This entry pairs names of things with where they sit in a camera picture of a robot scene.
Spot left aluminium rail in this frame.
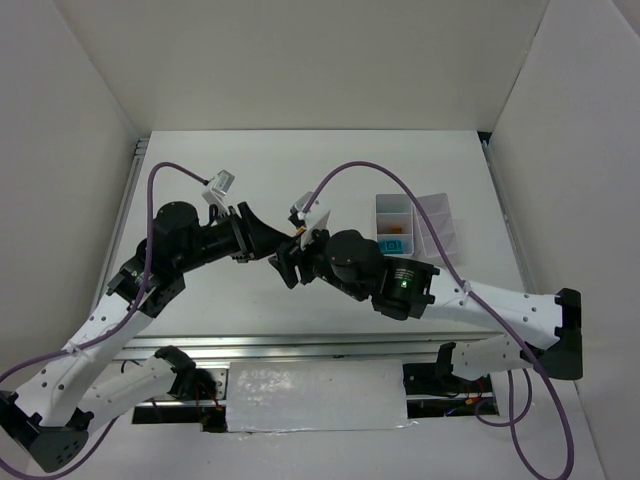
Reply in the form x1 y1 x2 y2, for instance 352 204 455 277
92 137 150 307

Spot aluminium rail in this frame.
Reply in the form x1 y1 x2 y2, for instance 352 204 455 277
92 137 150 307
477 131 536 293
116 331 495 361

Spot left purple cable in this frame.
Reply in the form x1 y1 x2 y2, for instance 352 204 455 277
0 162 211 476

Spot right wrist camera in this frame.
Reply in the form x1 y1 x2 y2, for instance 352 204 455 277
289 191 331 250

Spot right aluminium rail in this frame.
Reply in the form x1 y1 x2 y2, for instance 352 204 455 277
477 131 536 293

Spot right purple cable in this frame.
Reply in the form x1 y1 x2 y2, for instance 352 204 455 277
309 161 575 474

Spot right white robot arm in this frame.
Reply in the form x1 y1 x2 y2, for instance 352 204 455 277
269 230 583 381

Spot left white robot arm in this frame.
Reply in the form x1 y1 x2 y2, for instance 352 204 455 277
1 201 289 479

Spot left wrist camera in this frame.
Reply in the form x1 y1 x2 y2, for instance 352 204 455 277
202 170 235 211

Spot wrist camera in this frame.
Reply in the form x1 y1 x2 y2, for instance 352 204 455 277
289 191 331 250
202 170 235 211

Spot aluminium front rail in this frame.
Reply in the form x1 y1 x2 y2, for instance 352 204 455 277
116 331 495 361

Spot white divided container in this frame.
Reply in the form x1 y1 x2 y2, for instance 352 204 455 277
414 193 460 266
374 194 415 257

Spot white foil sheet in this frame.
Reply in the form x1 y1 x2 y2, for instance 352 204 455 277
226 359 410 433

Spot teal stepped lego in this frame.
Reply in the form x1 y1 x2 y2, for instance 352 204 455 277
378 239 404 255

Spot purple cable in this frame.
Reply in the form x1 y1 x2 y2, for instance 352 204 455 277
0 162 211 476
309 161 575 474

